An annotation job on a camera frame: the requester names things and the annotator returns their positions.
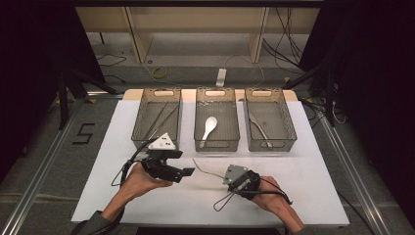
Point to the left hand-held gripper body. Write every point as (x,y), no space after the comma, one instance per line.
(162,143)

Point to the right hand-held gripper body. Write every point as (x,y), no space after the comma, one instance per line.
(235,173)

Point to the transparent grey plastic bin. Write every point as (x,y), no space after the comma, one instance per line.
(277,122)
(216,107)
(158,120)

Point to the white ceramic spoon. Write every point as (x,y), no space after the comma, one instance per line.
(211,123)

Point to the metal fork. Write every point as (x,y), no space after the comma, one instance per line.
(253,117)

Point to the person's right hand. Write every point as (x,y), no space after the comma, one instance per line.
(274,200)

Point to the person's left hand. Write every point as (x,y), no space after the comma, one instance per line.
(140,182)

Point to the yellow tape roll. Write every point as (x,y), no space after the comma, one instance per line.
(160,72)

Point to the white power strip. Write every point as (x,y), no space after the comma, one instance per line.
(221,77)

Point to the black tripod stand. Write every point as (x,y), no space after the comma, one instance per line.
(330,98)
(63,98)

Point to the light wooden shelf unit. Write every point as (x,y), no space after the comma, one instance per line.
(195,19)

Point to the black curtain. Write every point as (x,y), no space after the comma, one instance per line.
(26,65)
(375,65)

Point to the aluminium floor rail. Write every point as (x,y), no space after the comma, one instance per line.
(362,196)
(27,199)

